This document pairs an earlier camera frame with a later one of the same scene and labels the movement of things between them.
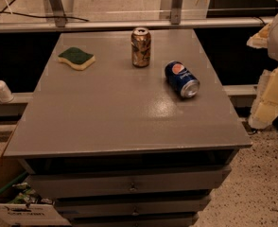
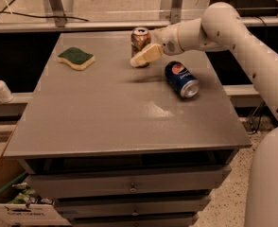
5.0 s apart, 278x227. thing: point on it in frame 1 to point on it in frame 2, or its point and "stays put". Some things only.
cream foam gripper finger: (271, 97) to (166, 39)
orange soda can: (141, 46) stays put
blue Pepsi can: (182, 78) stays put
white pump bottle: (3, 93) stays put
